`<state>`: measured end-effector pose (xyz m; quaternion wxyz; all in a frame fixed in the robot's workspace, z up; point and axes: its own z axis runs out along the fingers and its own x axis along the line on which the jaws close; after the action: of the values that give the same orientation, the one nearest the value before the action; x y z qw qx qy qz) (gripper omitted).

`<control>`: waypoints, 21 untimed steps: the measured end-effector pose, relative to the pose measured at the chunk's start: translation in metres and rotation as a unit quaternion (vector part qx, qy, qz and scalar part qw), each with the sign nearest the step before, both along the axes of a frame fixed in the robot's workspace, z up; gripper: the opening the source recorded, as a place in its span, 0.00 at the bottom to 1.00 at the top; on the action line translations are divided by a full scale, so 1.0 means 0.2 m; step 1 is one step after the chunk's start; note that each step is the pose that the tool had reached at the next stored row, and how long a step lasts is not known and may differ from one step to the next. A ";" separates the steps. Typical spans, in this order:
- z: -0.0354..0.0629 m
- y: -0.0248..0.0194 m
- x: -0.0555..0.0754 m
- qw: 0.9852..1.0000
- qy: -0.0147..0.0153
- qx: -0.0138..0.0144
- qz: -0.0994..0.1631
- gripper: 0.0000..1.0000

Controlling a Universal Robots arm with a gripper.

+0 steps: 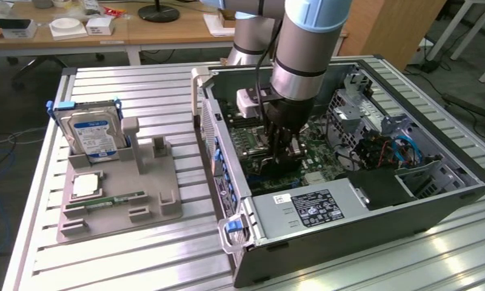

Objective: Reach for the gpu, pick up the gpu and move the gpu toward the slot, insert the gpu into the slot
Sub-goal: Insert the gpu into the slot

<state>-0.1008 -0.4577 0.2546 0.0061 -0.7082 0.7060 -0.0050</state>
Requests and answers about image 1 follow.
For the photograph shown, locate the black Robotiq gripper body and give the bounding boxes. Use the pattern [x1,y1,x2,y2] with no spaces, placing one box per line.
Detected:
[264,98,316,135]

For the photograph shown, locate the graphics card with metal bracket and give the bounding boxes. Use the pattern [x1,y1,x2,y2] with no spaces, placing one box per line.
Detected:
[246,138,308,180]

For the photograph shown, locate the CPU socket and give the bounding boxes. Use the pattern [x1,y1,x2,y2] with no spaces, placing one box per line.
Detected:
[252,125,271,151]

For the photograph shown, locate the green motherboard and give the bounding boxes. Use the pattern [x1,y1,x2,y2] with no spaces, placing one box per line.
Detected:
[226,102,348,195]

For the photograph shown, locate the small silver heatsink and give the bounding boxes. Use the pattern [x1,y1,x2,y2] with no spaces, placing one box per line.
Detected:
[303,172,328,186]

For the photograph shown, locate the metal disk bay cage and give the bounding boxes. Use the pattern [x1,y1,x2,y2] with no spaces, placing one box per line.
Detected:
[326,68,390,146]

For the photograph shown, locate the grey power supply unit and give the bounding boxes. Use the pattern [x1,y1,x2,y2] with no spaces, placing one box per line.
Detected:
[252,178,370,241]

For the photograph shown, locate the white papers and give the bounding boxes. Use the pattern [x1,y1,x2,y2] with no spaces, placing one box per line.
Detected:
[203,13,239,37]

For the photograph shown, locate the open black PC case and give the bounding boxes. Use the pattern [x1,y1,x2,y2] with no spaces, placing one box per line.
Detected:
[191,59,485,289]

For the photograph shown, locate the brown cardboard box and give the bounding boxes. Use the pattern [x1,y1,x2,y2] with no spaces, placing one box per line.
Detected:
[218,7,239,28]

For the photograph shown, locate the grey plastic parts rack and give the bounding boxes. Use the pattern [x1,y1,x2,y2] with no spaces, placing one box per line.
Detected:
[56,117,186,245]

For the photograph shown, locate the wooden cabinet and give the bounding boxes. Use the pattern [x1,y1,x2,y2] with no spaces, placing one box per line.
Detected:
[339,0,448,70]

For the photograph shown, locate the hard disk in blue caddy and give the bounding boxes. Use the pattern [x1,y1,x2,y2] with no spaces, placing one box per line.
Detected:
[47,98,124,160]

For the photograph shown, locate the black chair base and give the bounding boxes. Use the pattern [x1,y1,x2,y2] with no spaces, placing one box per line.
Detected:
[440,90,485,122]

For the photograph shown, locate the green RAM stick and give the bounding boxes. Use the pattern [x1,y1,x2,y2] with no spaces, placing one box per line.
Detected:
[67,190,150,210]

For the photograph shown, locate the black round lamp base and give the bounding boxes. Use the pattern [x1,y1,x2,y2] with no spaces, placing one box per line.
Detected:
[138,0,182,24]

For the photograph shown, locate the silver CPU chip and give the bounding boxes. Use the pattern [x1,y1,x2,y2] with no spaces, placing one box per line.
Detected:
[71,174,102,198]

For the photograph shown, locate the red packet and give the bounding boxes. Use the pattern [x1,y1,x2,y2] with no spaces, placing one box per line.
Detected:
[104,7,128,19]

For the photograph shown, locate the white box with label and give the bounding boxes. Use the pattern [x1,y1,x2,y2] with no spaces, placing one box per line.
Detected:
[86,16,116,36]

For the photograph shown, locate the white round container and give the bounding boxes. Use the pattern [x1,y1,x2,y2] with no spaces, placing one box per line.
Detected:
[48,17,90,41]

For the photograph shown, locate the wooden desk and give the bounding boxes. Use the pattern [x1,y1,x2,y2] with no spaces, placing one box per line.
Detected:
[0,0,348,58]

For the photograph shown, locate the white box with black top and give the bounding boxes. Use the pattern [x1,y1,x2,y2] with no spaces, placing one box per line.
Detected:
[0,18,39,39]

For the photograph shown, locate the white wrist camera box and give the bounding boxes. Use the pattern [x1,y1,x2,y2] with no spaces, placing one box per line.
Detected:
[236,87,275,119]

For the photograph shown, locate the black camera cable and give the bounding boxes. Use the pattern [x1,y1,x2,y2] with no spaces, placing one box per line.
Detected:
[254,18,286,122]

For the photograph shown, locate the blue wire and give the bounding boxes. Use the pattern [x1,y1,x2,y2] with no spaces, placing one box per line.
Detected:
[390,136,424,168]

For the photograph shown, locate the white table frame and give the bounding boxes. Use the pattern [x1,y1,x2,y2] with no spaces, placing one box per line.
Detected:
[427,0,485,82]

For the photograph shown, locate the blue floor cable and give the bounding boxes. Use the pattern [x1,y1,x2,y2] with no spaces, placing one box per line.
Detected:
[0,145,16,262]

